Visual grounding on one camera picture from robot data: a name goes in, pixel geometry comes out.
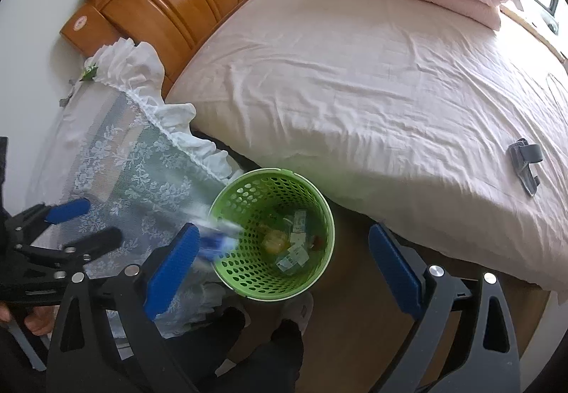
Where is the blue white milk carton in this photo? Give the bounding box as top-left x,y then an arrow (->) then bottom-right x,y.
189,204 -> 242,268

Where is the green plastic wrapper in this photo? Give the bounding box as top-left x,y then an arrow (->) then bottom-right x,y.
80,65 -> 98,82

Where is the green plastic waste basket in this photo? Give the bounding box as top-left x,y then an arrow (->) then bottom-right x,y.
210,168 -> 335,302

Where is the white slipper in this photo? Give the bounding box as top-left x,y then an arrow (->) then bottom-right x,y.
279,291 -> 314,334

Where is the yellow spiky ball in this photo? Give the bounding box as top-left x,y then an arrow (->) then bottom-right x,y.
262,230 -> 290,256

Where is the pink bed with sheet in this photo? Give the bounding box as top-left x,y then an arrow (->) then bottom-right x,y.
168,0 -> 567,292

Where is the white lace table cover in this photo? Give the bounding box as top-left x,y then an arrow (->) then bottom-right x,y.
26,37 -> 246,341

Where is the grey plastic hook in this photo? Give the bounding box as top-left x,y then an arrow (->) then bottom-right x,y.
507,138 -> 543,197

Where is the person's left hand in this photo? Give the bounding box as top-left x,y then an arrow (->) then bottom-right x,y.
0,302 -> 56,336

